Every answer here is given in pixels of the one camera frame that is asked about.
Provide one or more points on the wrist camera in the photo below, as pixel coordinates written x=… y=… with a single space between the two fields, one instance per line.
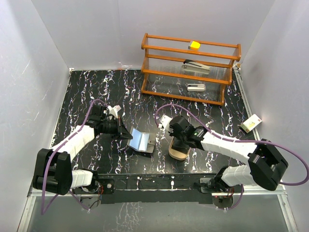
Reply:
x=114 y=110
x=164 y=123

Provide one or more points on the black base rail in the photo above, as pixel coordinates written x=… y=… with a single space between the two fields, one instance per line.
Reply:
x=163 y=188

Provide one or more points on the grey black stapler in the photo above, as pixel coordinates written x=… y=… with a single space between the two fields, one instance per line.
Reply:
x=196 y=67

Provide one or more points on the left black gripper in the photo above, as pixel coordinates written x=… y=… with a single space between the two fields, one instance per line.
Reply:
x=121 y=131

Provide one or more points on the oval wooden tray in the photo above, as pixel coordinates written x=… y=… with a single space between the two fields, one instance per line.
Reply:
x=178 y=151

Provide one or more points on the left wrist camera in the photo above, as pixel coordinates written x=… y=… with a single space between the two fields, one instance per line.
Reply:
x=114 y=110

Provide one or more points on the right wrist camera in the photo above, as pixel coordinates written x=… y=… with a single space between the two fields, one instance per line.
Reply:
x=164 y=123

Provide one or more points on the grey card holder wallet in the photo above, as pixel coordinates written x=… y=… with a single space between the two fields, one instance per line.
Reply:
x=142 y=141

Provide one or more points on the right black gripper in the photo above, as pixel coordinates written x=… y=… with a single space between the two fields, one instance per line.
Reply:
x=173 y=133

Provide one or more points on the white card box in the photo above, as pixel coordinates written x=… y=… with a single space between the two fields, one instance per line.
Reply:
x=252 y=122

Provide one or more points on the small white stapler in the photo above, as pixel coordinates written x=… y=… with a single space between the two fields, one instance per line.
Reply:
x=196 y=87

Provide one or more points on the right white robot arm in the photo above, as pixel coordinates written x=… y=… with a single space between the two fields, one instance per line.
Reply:
x=262 y=163

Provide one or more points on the orange wooden shelf rack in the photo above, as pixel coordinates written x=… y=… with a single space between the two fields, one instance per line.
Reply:
x=164 y=76

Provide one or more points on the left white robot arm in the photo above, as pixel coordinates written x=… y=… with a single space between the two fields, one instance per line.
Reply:
x=53 y=171

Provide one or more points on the yellow white block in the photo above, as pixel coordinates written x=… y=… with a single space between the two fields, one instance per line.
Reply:
x=194 y=46

